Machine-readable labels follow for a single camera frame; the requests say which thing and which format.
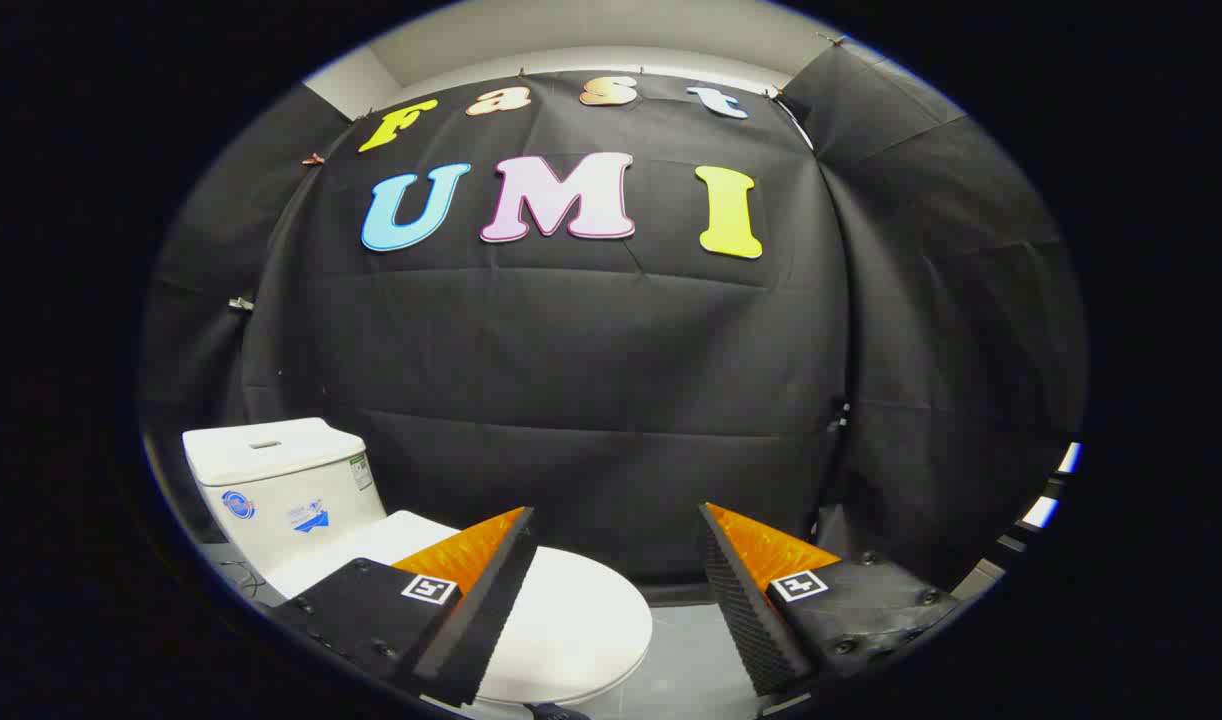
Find black backdrop cloth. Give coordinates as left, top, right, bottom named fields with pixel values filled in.
left=139, top=42, right=1087, bottom=601

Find white black striped panel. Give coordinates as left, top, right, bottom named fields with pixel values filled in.
left=1011, top=440, right=1084, bottom=556

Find white toilet lid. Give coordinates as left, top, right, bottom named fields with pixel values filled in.
left=366, top=510, right=654, bottom=707

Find white toilet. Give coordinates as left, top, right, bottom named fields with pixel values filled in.
left=182, top=418, right=612, bottom=719

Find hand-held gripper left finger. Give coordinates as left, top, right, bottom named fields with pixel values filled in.
left=271, top=506, right=538, bottom=709

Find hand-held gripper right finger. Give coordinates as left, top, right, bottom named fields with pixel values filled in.
left=698, top=502, right=962, bottom=699

